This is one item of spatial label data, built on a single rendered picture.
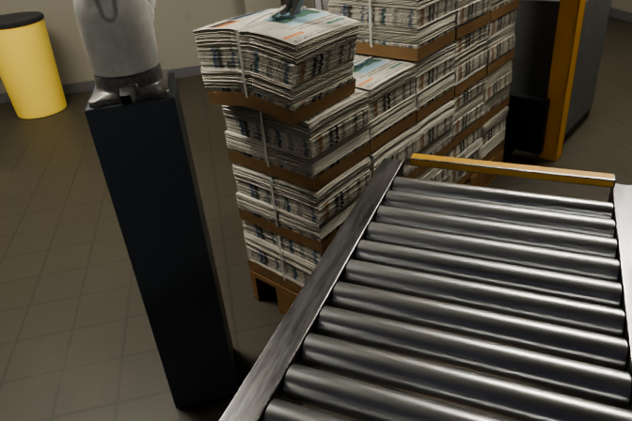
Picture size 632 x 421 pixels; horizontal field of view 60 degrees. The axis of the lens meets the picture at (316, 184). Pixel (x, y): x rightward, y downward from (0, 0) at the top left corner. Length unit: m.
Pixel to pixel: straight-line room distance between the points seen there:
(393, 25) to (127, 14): 0.98
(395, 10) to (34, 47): 3.08
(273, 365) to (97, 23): 0.82
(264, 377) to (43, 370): 1.46
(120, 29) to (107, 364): 1.23
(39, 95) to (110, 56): 3.26
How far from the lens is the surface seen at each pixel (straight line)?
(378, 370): 0.83
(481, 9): 2.35
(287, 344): 0.86
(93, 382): 2.08
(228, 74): 1.61
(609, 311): 0.97
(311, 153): 1.55
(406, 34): 1.94
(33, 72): 4.50
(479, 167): 1.28
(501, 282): 1.00
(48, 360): 2.24
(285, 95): 1.47
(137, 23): 1.31
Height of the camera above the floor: 1.41
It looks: 29 degrees down
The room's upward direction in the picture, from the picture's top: 5 degrees counter-clockwise
